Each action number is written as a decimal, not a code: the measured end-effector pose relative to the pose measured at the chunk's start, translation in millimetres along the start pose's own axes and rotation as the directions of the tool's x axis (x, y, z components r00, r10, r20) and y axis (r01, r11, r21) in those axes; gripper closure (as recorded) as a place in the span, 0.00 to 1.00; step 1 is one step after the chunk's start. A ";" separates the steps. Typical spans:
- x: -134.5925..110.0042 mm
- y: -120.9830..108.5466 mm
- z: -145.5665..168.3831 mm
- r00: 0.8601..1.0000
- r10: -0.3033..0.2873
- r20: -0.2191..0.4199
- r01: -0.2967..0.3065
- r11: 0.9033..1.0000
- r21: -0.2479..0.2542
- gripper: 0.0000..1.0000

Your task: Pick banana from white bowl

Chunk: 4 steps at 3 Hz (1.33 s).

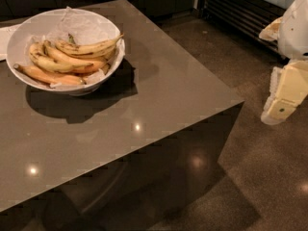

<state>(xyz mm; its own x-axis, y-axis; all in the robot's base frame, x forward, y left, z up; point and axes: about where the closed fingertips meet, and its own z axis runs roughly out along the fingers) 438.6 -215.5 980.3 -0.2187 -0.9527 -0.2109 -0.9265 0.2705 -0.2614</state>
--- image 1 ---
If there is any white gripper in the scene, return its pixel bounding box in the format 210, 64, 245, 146
259, 0, 308, 125

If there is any spotted yellow banana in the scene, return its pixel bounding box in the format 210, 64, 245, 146
28, 42, 91, 73
55, 35, 123, 59

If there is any white ceramic bowl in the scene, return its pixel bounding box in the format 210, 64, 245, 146
6, 8, 125, 96

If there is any middle yellow banana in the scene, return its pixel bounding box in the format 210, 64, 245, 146
42, 39, 109, 74

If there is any bottom yellow banana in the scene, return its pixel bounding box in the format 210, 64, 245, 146
13, 64, 86, 86

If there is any dark slatted vent cabinet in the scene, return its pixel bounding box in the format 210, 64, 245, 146
197, 0, 295, 58

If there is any white paper sheet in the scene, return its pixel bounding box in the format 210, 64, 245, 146
0, 24, 19, 61

